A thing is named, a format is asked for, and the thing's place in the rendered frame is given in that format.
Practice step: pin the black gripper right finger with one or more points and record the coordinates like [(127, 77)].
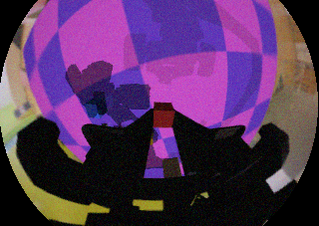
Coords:
[(196, 141)]

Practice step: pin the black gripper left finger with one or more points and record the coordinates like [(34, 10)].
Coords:
[(135, 139)]

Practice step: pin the red block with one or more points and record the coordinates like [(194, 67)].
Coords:
[(163, 114)]

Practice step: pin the blue block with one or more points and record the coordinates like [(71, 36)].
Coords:
[(96, 108)]

